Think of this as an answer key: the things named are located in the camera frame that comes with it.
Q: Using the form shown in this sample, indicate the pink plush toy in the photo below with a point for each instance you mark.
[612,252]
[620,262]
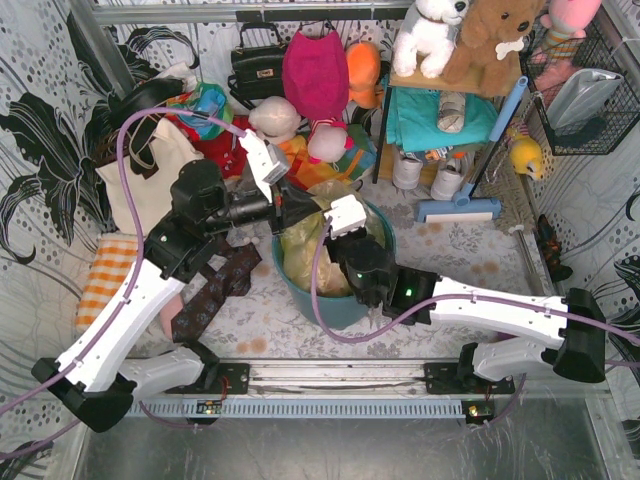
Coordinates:
[565,23]

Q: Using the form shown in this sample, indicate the black wire basket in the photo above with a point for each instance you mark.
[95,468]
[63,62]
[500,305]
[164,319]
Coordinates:
[599,134]

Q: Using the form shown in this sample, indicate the teal trash bin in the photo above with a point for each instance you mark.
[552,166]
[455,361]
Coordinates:
[337,312]

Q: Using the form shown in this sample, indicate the white fluffy plush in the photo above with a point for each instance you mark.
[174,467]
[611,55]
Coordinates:
[275,119]

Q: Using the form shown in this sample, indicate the white plush dog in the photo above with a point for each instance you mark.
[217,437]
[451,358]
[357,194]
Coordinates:
[427,36]

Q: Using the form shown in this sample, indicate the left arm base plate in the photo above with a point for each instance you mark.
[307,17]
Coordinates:
[231,378]

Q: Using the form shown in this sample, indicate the brown plush dog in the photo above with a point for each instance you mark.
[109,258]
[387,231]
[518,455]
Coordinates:
[491,36]

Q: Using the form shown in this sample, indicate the grey patterned rolled cloth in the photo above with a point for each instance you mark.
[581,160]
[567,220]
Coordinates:
[451,111]

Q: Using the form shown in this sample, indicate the orange plush toy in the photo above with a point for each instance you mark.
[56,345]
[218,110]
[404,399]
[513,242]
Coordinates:
[364,66]

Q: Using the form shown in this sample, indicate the rainbow striped bag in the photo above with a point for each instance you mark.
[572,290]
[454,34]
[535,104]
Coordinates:
[356,163]

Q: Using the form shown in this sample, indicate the teal folded cloth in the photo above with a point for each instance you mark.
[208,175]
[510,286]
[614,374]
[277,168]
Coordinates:
[412,121]

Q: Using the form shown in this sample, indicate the orange checkered towel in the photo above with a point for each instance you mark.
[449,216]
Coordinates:
[113,260]

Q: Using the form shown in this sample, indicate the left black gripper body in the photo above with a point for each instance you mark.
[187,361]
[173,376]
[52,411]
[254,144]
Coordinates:
[279,212]

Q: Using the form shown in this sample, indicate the pink white plush doll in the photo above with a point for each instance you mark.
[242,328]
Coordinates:
[328,141]

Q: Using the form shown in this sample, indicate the silver pouch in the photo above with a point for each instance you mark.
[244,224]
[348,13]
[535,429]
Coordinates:
[582,96]

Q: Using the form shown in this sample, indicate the brown floral necktie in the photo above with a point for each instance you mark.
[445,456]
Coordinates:
[231,279]

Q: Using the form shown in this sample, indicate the black metal shelf rack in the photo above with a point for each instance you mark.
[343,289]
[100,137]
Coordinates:
[470,85]

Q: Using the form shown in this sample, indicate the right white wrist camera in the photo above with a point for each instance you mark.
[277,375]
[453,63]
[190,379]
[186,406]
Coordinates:
[345,215]

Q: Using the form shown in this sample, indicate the colourful scarf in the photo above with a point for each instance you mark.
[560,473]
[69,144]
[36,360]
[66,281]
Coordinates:
[209,99]

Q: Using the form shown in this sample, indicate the yellow plush duck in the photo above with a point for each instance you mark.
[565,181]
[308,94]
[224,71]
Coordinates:
[524,153]

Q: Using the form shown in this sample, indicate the black leather handbag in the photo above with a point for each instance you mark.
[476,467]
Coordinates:
[257,72]

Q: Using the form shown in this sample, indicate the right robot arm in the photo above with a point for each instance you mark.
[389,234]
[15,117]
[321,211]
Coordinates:
[562,334]

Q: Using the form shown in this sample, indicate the pink soft pad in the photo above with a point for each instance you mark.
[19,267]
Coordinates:
[168,312]

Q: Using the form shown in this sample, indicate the cream canvas tote bag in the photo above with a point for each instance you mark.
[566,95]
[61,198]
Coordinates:
[152,197]

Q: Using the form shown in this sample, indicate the red garment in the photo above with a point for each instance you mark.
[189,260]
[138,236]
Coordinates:
[221,147]

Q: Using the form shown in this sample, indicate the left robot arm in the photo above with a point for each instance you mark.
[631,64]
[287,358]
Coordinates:
[94,378]

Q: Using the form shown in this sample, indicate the yellow trash bag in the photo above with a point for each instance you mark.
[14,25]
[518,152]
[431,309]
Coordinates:
[299,242]

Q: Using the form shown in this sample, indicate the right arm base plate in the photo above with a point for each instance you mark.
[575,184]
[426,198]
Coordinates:
[442,378]

